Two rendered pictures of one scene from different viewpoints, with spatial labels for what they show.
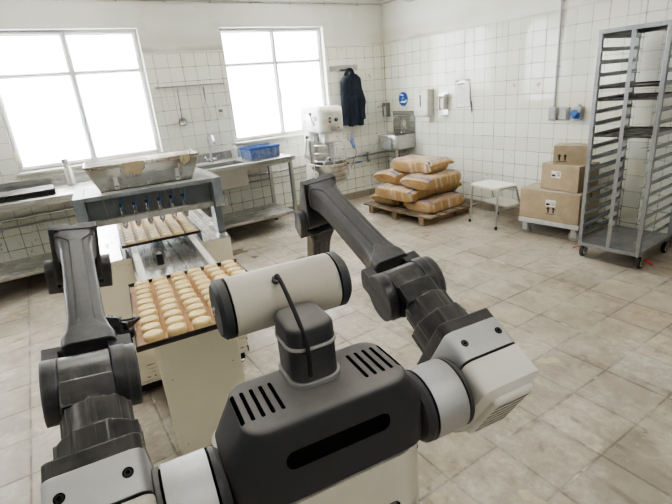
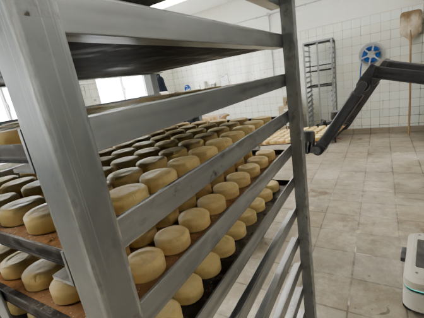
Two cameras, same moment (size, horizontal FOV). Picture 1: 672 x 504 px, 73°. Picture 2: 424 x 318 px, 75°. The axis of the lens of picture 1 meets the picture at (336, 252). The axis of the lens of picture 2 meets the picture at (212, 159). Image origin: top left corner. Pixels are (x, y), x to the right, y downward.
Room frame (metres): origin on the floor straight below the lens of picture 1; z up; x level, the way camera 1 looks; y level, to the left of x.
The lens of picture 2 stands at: (-0.08, 1.80, 1.44)
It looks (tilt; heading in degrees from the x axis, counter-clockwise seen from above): 15 degrees down; 334
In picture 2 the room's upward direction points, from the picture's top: 9 degrees counter-clockwise
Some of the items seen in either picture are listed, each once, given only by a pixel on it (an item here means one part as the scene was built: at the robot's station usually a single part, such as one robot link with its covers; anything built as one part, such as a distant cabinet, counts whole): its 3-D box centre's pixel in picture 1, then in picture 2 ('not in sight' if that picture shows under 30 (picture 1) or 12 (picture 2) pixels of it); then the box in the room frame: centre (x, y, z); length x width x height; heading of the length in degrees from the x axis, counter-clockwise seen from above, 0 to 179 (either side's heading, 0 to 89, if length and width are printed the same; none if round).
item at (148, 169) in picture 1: (144, 170); not in sight; (2.47, 0.99, 1.25); 0.56 x 0.29 x 0.14; 115
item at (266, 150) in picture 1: (260, 151); not in sight; (5.54, 0.80, 0.95); 0.40 x 0.30 x 0.14; 124
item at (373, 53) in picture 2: not in sight; (371, 74); (3.17, -3.22, 1.10); 0.41 x 0.17 x 1.10; 31
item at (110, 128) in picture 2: not in sight; (227, 94); (0.32, 1.56, 1.41); 0.64 x 0.03 x 0.03; 122
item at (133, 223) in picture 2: not in sight; (235, 148); (0.32, 1.56, 1.32); 0.64 x 0.03 x 0.03; 122
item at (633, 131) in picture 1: (639, 131); (321, 85); (3.66, -2.50, 1.05); 0.60 x 0.40 x 0.01; 124
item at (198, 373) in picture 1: (190, 341); not in sight; (2.01, 0.77, 0.45); 0.70 x 0.34 x 0.90; 25
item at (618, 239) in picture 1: (637, 146); (321, 91); (3.67, -2.51, 0.93); 0.64 x 0.51 x 1.78; 124
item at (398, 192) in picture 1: (403, 190); not in sight; (5.52, -0.91, 0.32); 0.72 x 0.42 x 0.17; 36
